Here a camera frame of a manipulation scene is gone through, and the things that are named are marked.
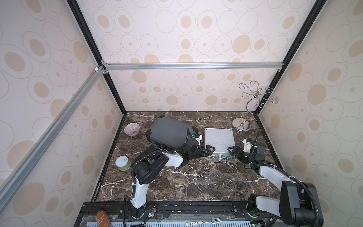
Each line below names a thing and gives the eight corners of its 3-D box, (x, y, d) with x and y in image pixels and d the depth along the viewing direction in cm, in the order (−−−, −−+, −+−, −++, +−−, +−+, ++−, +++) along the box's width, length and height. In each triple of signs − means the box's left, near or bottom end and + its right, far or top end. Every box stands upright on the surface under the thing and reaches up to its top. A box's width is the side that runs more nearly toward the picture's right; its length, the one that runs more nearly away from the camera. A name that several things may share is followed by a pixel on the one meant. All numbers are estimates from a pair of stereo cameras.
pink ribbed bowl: (125, 136, 106) (122, 132, 102) (128, 126, 112) (126, 122, 108) (139, 136, 106) (137, 132, 102) (141, 126, 112) (140, 122, 108)
